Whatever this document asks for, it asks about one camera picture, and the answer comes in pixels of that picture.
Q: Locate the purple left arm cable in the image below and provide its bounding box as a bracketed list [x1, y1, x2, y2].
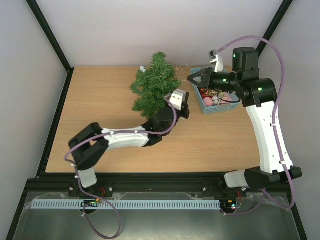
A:
[64, 97, 178, 238]

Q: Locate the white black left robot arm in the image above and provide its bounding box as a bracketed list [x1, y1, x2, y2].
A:
[68, 89, 190, 189]

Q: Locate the light blue cable duct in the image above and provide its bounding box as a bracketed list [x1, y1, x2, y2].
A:
[30, 199, 221, 210]

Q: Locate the gold glitter merry ornament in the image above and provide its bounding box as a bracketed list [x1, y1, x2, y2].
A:
[202, 90, 225, 98]

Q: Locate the light blue plastic basket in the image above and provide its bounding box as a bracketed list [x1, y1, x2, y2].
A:
[191, 83, 240, 115]

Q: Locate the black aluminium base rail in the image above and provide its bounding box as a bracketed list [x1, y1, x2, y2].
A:
[24, 171, 291, 198]

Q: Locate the fairy light wire string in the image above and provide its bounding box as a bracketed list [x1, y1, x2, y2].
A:
[139, 63, 198, 81]

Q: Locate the small green christmas tree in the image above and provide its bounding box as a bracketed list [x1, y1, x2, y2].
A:
[130, 51, 182, 120]

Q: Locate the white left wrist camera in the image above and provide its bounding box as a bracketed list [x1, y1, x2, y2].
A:
[169, 89, 187, 111]

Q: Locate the pink pompom ornament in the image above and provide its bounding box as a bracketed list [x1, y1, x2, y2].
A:
[203, 97, 214, 107]

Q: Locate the white pompom ornament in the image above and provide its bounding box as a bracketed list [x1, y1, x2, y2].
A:
[212, 96, 222, 106]

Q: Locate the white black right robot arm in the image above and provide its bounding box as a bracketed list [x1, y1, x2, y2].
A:
[187, 47, 302, 196]

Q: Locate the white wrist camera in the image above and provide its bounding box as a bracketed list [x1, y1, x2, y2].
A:
[208, 50, 224, 73]
[169, 89, 187, 111]

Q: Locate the pink heart ornament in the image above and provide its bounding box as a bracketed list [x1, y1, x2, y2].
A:
[221, 94, 234, 104]

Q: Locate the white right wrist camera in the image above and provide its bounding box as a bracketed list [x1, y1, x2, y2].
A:
[208, 50, 224, 73]

